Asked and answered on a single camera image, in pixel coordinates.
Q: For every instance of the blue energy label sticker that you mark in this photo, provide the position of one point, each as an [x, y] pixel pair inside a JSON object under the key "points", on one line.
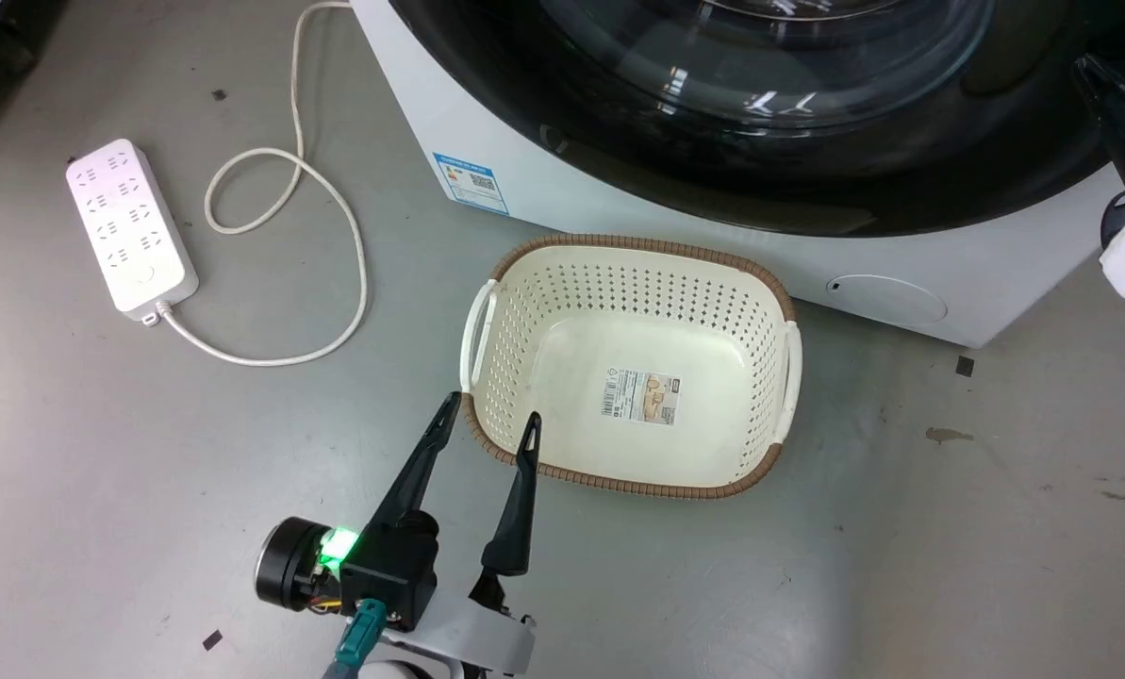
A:
{"points": [[471, 183]]}

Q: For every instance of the white power strip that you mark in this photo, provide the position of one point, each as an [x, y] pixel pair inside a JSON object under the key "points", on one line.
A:
{"points": [[128, 226]]}

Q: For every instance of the round white filter cover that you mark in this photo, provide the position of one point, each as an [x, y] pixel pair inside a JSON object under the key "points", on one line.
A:
{"points": [[887, 300]]}

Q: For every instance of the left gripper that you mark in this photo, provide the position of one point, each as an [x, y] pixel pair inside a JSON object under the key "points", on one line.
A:
{"points": [[388, 571]]}

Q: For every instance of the black tape scrap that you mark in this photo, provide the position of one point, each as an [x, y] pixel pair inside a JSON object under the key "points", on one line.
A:
{"points": [[211, 640], [965, 366]]}

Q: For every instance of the cream perforated laundry basket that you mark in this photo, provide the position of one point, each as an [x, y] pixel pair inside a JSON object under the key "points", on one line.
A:
{"points": [[637, 330]]}

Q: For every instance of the black round washing machine door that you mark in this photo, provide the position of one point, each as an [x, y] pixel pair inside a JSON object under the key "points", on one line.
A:
{"points": [[807, 160]]}

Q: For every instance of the paper product label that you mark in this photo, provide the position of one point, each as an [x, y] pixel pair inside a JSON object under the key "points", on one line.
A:
{"points": [[640, 396]]}

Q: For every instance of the white front-load washing machine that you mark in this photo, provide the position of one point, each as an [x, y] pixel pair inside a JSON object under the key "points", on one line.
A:
{"points": [[619, 203]]}

